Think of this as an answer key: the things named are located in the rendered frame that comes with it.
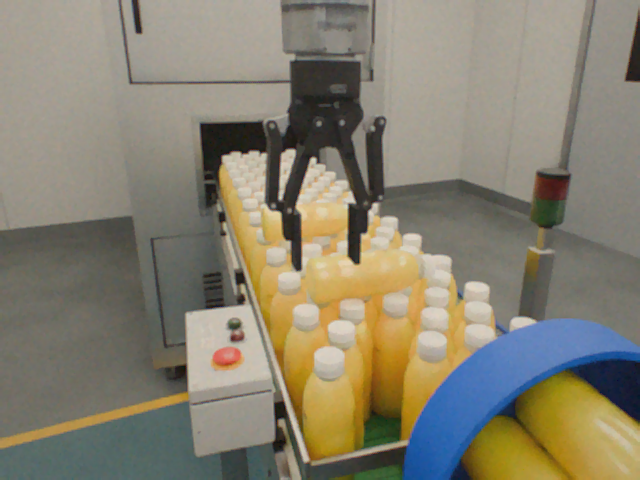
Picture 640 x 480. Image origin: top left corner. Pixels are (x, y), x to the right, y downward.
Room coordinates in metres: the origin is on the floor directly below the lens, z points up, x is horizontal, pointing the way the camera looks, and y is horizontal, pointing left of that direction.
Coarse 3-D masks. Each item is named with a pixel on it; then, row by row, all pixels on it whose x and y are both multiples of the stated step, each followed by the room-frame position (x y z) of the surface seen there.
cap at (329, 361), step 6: (324, 348) 0.57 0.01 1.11; (330, 348) 0.57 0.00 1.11; (336, 348) 0.57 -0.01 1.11; (318, 354) 0.56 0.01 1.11; (324, 354) 0.56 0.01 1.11; (330, 354) 0.56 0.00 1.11; (336, 354) 0.56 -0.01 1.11; (342, 354) 0.56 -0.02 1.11; (318, 360) 0.55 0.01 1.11; (324, 360) 0.54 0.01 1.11; (330, 360) 0.55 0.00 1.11; (336, 360) 0.55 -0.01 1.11; (342, 360) 0.55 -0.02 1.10; (318, 366) 0.54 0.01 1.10; (324, 366) 0.54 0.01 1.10; (330, 366) 0.54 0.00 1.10; (336, 366) 0.54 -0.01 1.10; (342, 366) 0.55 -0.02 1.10; (324, 372) 0.54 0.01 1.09; (330, 372) 0.54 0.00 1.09; (336, 372) 0.54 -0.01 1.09
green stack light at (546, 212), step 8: (536, 200) 0.94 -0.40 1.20; (544, 200) 0.93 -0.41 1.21; (552, 200) 0.93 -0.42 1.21; (560, 200) 0.93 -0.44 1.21; (536, 208) 0.94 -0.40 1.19; (544, 208) 0.93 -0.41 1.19; (552, 208) 0.92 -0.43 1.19; (560, 208) 0.92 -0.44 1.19; (536, 216) 0.94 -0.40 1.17; (544, 216) 0.93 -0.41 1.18; (552, 216) 0.92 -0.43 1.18; (560, 216) 0.93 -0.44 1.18; (544, 224) 0.93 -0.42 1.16; (552, 224) 0.92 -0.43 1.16; (560, 224) 0.93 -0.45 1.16
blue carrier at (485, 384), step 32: (576, 320) 0.43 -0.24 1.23; (480, 352) 0.40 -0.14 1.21; (512, 352) 0.39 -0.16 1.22; (544, 352) 0.38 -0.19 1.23; (576, 352) 0.37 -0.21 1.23; (608, 352) 0.37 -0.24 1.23; (448, 384) 0.39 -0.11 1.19; (480, 384) 0.37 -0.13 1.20; (512, 384) 0.35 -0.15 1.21; (608, 384) 0.44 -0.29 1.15; (448, 416) 0.36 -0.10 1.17; (480, 416) 0.34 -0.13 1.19; (512, 416) 0.41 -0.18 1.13; (416, 448) 0.37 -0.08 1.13; (448, 448) 0.34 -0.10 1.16
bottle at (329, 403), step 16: (320, 384) 0.54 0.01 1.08; (336, 384) 0.54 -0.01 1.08; (352, 384) 0.56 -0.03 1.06; (304, 400) 0.55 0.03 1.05; (320, 400) 0.53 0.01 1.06; (336, 400) 0.53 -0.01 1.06; (352, 400) 0.54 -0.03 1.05; (304, 416) 0.54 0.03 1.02; (320, 416) 0.52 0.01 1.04; (336, 416) 0.52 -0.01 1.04; (352, 416) 0.54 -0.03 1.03; (304, 432) 0.55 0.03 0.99; (320, 432) 0.52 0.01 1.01; (336, 432) 0.52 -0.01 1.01; (352, 432) 0.54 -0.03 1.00; (320, 448) 0.52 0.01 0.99; (336, 448) 0.52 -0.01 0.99; (352, 448) 0.54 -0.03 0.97
